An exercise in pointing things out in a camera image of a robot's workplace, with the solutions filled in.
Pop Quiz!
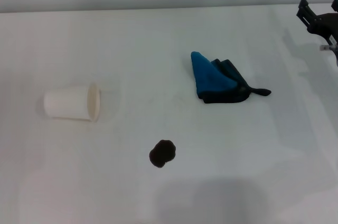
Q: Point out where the blue rag with black edge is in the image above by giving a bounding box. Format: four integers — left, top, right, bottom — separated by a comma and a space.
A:
190, 51, 272, 105

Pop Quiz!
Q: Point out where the black water stain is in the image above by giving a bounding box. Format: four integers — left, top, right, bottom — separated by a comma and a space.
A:
148, 139, 177, 169

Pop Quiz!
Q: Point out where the white paper cup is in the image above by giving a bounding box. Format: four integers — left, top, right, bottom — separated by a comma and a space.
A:
43, 82, 102, 124

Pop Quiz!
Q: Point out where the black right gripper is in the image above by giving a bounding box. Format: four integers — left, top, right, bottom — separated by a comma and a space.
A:
296, 0, 338, 45

